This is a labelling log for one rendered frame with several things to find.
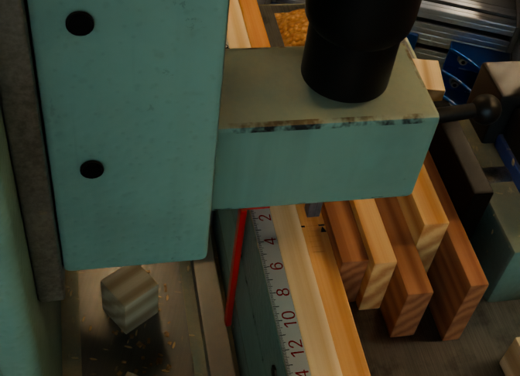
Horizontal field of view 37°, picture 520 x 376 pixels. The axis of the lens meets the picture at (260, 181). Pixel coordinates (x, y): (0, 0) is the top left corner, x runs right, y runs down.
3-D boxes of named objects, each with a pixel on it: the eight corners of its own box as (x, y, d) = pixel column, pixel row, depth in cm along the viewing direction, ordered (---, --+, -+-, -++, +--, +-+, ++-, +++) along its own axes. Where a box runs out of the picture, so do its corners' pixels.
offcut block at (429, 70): (432, 126, 69) (446, 90, 66) (397, 124, 68) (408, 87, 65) (425, 96, 71) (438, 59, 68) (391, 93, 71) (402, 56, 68)
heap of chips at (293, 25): (389, 54, 75) (394, 39, 74) (288, 58, 73) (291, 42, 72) (369, 11, 79) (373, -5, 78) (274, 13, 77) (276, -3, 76)
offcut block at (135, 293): (125, 335, 63) (124, 306, 60) (102, 309, 64) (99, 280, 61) (159, 312, 65) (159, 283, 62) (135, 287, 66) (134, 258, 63)
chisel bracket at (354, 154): (407, 213, 50) (443, 117, 44) (190, 230, 47) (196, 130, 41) (375, 132, 55) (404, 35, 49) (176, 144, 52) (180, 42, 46)
